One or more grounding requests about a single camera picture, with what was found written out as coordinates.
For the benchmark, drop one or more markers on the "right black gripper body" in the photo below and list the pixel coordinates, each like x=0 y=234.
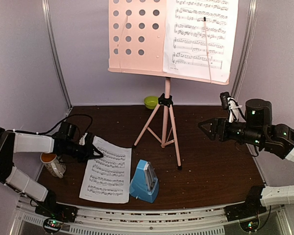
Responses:
x=225 y=134

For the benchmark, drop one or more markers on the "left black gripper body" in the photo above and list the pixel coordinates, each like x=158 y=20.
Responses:
x=84 y=153

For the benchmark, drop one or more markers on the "sheet music page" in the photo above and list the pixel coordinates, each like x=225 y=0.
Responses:
x=107 y=179
x=199 y=39

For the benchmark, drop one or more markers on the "blue metronome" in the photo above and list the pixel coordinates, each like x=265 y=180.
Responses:
x=144 y=184

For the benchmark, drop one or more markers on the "pink music stand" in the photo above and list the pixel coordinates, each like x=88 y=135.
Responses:
x=136 y=46

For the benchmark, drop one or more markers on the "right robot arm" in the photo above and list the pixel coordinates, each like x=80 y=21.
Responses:
x=254 y=126

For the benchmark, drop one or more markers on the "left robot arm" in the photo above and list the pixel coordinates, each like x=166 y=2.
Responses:
x=60 y=143

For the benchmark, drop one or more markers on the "patterned mug yellow inside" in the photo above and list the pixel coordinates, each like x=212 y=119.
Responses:
x=53 y=165

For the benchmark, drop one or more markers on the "green bowl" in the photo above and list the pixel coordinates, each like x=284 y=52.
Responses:
x=151 y=102

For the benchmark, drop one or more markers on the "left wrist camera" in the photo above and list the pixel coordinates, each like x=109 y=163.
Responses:
x=86 y=138

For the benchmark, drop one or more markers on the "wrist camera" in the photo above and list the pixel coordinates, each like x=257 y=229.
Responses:
x=231 y=106
x=86 y=138

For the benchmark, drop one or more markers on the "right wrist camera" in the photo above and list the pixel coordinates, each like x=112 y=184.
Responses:
x=231 y=106

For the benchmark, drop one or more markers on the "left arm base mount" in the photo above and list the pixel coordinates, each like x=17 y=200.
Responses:
x=61 y=213

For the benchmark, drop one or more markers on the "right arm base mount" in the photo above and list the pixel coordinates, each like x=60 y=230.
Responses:
x=242 y=211

